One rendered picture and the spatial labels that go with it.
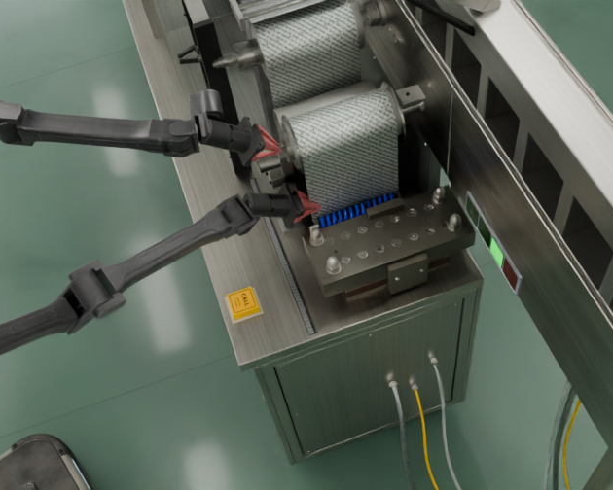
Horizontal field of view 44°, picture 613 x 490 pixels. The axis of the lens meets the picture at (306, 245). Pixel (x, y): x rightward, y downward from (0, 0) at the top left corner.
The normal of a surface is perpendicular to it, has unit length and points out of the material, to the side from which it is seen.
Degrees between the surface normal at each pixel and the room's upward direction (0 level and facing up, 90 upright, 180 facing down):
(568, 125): 0
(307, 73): 92
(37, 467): 0
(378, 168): 90
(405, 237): 0
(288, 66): 92
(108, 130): 15
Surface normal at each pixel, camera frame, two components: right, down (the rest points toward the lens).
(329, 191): 0.32, 0.76
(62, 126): 0.02, -0.36
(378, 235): -0.11, -0.56
